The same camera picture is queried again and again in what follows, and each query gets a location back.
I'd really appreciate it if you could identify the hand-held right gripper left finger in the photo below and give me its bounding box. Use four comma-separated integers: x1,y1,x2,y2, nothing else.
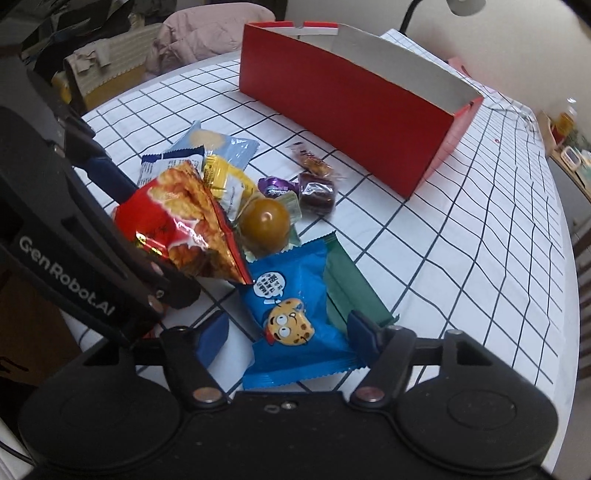
134,313,230,411

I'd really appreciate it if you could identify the pink padded jacket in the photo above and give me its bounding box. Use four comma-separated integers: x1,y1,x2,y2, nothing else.
145,9,278,84

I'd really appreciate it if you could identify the purple wrapped candy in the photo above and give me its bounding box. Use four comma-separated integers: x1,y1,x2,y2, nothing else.
257,175,301,200

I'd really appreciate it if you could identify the white plastic container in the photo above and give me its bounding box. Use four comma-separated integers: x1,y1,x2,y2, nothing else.
561,148,591,171

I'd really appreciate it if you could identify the tan box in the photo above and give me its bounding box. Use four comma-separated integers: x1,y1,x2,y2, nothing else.
52,65,154,115

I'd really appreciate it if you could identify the pink box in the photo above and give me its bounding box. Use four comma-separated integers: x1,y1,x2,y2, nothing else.
447,55,472,80

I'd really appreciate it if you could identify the bottle with orange liquid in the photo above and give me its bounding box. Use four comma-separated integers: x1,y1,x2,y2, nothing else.
556,104,579,140

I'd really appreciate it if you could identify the yellow snack packet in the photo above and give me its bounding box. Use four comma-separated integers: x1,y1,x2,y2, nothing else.
202,154,259,217

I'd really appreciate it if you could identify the light blue cracker packet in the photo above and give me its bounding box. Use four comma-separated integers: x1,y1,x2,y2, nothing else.
168,120,260,171

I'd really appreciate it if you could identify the beige cloth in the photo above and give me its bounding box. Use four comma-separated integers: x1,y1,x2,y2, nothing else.
65,23,162,77

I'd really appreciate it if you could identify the red chip bag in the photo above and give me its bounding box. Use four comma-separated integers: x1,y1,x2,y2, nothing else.
112,160,254,284

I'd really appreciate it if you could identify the red cardboard box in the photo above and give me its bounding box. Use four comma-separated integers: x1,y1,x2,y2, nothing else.
239,21,485,200

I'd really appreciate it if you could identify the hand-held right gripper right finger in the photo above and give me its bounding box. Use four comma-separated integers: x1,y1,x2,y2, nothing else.
346,310,513,409

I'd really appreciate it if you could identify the dark blue white packet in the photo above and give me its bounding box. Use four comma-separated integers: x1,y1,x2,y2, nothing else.
139,145,206,188

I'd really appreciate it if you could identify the blue cartoon cookie packet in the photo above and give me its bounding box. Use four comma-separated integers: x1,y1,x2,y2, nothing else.
236,239,370,391

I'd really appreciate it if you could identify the wooden shelf tray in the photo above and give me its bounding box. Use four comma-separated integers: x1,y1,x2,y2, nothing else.
536,99,591,204

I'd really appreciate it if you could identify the dark brown cake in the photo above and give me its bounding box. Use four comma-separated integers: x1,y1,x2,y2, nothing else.
295,172,338,215

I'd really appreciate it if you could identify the black desk lamp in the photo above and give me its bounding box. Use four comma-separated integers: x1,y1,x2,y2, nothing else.
399,0,485,35

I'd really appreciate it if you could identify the green snack packet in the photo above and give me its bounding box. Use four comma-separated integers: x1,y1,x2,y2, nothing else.
322,233,400,326

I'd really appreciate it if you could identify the white checked tablecloth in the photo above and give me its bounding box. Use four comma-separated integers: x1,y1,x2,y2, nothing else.
60,28,566,407

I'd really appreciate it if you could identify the small brown snack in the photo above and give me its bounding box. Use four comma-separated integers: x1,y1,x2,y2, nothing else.
286,142,345,178

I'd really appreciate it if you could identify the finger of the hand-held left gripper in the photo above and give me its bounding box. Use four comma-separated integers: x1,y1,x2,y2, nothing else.
65,171,202,311
55,111,138,205

